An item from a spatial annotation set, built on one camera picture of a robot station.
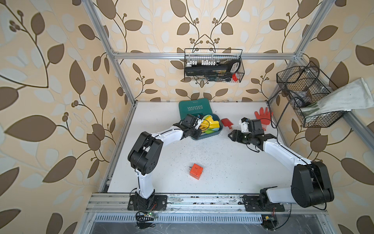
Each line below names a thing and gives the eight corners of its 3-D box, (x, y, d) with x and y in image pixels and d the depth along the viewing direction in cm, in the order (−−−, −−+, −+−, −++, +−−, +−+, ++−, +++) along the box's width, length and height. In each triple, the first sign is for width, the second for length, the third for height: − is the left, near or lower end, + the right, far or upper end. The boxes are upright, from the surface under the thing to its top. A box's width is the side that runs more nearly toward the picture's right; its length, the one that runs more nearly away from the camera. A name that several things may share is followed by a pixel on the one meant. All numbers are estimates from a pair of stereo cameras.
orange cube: (189, 175, 86) (189, 172, 81) (194, 166, 89) (194, 162, 85) (198, 180, 84) (198, 177, 79) (203, 171, 87) (203, 167, 83)
